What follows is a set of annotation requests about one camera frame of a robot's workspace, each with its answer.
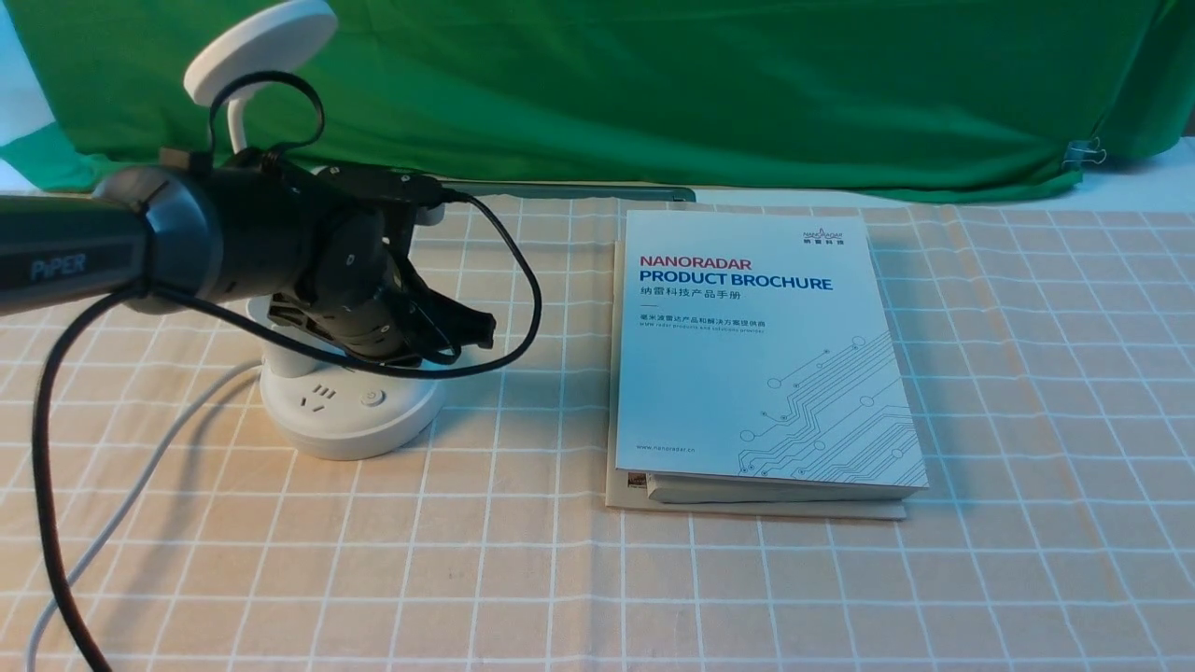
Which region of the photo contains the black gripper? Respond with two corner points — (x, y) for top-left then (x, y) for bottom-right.
(269, 210), (497, 365)

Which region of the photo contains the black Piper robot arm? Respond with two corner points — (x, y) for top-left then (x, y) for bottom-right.
(1, 161), (496, 365)

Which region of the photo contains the white desk lamp with base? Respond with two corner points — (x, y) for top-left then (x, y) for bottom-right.
(183, 1), (445, 462)

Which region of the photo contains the dark grey flat bar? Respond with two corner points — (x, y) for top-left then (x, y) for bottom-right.
(443, 181), (698, 203)

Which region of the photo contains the white Nanoradar product brochure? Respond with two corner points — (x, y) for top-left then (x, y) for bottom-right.
(615, 210), (930, 505)

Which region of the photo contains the checkered beige tablecloth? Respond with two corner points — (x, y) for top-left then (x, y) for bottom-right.
(0, 191), (1195, 672)

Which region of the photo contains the green backdrop cloth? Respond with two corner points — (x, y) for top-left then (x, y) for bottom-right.
(0, 0), (1195, 204)

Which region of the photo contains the metal binder clip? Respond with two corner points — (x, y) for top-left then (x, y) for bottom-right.
(1060, 138), (1108, 172)

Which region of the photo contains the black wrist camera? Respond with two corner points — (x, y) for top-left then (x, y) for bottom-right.
(313, 164), (445, 226)

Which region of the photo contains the white lamp power cable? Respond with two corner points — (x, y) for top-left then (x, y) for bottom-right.
(24, 364), (263, 672)

